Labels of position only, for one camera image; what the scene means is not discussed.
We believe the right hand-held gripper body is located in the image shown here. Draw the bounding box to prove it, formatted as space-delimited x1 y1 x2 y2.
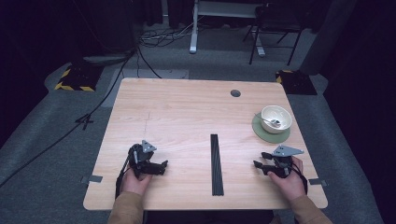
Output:
270 145 304 179

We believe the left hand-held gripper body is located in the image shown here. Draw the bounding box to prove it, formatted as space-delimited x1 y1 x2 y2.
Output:
127 139 158 181

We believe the cream ceramic bowl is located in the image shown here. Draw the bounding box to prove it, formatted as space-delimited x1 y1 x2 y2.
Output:
260 105 293 135

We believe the row of black chopsticks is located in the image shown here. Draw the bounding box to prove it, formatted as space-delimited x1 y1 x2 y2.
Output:
209 133 225 197

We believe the person's right hand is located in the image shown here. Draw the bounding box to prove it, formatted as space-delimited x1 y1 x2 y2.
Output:
267 156 308 202

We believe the person's left hand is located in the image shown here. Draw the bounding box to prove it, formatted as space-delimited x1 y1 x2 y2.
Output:
120 169 153 197

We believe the round green coaster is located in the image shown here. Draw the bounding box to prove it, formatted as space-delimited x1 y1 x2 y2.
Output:
251 111 292 145

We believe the metal spoon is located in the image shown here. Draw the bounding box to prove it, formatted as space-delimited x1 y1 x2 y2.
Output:
254 113 283 129

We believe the grey tape strip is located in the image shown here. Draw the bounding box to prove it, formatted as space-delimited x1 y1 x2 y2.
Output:
307 178 328 188
80 175 104 185

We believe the black yellow striped base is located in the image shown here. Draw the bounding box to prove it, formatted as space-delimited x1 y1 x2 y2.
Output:
53 63 105 93
275 69 318 96

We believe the grey curtain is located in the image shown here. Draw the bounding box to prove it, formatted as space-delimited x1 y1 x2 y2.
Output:
299 0 359 77

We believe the black metal chair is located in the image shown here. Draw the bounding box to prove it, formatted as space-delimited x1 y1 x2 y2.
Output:
242 2 304 66

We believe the left hand-held gripper cable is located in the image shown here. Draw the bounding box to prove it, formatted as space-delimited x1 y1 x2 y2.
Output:
114 154 131 200

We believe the hand-held gripper cable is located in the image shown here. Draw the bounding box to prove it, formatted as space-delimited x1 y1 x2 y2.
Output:
291 161 309 195
114 154 131 200

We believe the right hand-held gripper cable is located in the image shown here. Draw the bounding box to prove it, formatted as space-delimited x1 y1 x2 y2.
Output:
291 161 309 195

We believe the long black floor cable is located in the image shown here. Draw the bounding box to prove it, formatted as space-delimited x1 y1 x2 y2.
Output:
0 46 138 189

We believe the tangle of floor cables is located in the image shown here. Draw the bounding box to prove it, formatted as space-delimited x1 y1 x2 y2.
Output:
137 18 200 49

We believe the white desk frame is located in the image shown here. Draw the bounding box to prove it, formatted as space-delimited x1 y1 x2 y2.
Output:
189 0 266 58

